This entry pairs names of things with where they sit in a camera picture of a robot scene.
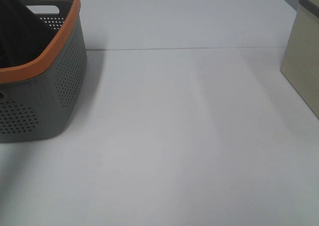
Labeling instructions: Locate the dark grey towel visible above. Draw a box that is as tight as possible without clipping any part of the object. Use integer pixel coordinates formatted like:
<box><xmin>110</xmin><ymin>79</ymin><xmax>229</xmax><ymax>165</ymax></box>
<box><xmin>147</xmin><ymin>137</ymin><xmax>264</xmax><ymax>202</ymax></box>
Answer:
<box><xmin>0</xmin><ymin>0</ymin><xmax>56</xmax><ymax>68</ymax></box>

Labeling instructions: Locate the beige fabric storage box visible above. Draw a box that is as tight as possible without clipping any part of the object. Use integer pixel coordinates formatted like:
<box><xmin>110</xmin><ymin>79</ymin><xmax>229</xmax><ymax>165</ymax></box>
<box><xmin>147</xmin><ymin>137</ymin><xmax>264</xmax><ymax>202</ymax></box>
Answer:
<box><xmin>280</xmin><ymin>0</ymin><xmax>319</xmax><ymax>116</ymax></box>

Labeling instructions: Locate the grey basket with orange rim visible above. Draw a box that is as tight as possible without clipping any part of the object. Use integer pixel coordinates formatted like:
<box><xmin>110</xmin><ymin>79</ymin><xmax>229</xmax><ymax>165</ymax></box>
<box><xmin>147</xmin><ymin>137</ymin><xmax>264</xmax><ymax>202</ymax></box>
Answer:
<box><xmin>0</xmin><ymin>0</ymin><xmax>87</xmax><ymax>142</ymax></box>

